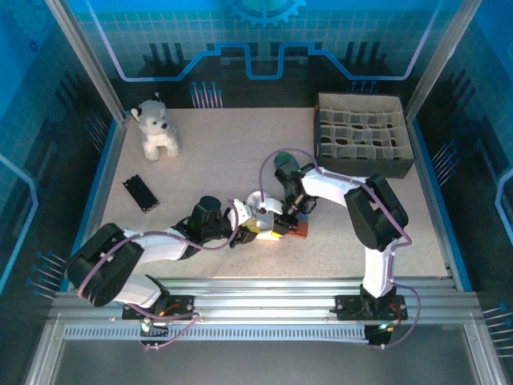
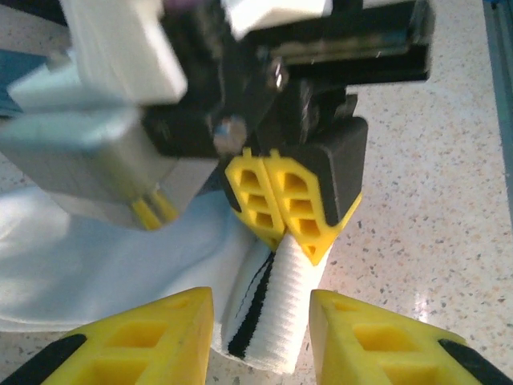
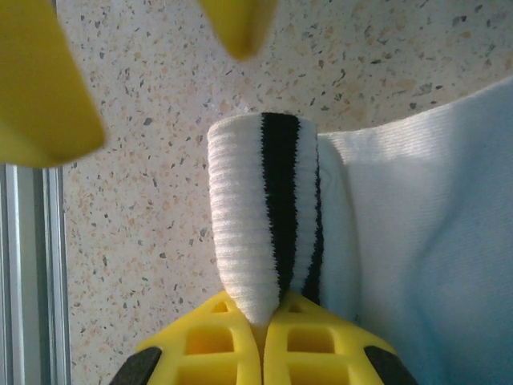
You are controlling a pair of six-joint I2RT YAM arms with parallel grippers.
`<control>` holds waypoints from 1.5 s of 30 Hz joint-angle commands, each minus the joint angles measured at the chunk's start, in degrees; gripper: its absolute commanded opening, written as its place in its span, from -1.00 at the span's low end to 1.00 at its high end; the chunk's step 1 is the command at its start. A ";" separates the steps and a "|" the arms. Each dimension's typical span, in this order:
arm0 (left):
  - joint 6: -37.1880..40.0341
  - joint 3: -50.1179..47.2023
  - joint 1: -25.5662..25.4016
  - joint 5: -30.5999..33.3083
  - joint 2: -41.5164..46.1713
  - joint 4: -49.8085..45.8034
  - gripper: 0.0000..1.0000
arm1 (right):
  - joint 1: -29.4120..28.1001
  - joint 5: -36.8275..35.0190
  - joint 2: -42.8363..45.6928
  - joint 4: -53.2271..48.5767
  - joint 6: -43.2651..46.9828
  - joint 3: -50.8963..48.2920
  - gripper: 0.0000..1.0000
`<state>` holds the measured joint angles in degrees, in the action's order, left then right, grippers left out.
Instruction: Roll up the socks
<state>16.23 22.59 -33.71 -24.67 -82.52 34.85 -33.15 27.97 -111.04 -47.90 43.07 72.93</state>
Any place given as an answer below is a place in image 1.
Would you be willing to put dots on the small circuit board with LED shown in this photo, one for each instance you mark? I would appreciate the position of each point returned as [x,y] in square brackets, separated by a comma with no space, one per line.
[147,325]
[376,337]

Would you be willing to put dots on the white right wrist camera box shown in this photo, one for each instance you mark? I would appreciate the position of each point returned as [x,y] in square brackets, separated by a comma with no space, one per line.
[274,205]

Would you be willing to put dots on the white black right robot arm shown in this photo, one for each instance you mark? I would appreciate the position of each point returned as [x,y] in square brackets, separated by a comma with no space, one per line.
[376,212]

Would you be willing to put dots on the blue sock orange stripes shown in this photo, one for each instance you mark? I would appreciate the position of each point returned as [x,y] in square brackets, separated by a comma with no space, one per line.
[300,232]

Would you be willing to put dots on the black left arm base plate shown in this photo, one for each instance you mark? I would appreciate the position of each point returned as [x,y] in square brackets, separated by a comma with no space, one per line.
[180,308]

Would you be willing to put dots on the aluminium frame post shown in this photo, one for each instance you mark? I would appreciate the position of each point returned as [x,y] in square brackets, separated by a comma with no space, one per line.
[86,60]
[441,60]

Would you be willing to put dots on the dark fabric sock organizer box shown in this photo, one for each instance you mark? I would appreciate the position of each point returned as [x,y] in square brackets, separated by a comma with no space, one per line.
[360,132]

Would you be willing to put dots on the grey white plush husky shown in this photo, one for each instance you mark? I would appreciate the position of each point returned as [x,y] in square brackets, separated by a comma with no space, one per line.
[156,128]

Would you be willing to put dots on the aluminium mounting rail beam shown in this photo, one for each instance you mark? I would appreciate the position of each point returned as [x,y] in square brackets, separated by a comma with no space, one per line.
[260,297]

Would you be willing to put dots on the grey metal bench panel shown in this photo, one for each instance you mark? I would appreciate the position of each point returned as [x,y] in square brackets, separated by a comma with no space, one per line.
[260,361]

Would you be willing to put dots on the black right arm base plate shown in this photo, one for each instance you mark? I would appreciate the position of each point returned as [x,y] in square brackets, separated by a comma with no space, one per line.
[346,308]

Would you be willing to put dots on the black rectangular block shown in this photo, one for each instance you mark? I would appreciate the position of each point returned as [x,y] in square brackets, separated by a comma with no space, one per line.
[141,193]

